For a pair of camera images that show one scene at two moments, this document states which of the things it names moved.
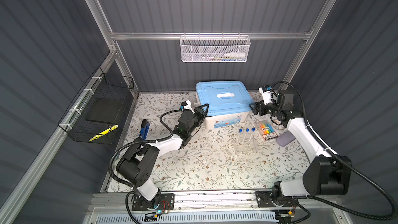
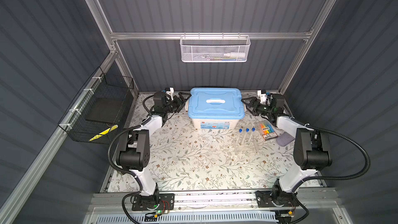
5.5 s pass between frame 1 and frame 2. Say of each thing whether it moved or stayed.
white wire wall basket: stayed
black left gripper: moved
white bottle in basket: stayed
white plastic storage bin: moved
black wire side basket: stayed
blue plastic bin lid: moved
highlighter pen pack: stayed
